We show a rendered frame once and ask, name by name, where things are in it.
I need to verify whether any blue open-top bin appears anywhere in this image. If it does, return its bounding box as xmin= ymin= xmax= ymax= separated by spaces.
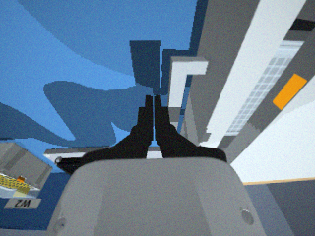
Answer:
xmin=0 ymin=173 xmax=71 ymax=230

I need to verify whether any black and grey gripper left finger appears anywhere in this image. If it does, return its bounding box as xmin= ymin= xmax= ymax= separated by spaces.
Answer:
xmin=80 ymin=95 xmax=154 ymax=167

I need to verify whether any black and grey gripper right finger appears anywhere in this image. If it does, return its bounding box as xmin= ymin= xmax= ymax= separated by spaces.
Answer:
xmin=154 ymin=95 xmax=227 ymax=162

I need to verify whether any blue bench mat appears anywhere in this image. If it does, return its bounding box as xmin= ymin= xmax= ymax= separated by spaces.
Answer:
xmin=0 ymin=0 xmax=208 ymax=173

